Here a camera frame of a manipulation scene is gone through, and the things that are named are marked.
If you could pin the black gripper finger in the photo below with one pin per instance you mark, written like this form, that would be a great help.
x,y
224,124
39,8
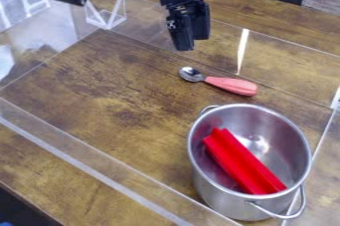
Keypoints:
x,y
200,21
180,30

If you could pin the pink handled metal spoon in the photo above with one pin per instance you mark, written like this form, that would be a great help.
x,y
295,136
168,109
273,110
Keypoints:
x,y
233,85

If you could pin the stainless steel pot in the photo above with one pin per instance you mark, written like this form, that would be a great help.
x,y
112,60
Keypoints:
x,y
276,142

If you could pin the red rectangular block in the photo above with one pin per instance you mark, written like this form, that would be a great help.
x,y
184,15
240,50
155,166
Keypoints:
x,y
240,164

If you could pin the clear acrylic barrier panel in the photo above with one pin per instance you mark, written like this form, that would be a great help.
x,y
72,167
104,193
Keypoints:
x,y
152,194

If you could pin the clear acrylic triangle bracket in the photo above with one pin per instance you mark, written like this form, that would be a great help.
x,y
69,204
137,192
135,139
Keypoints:
x,y
107,19

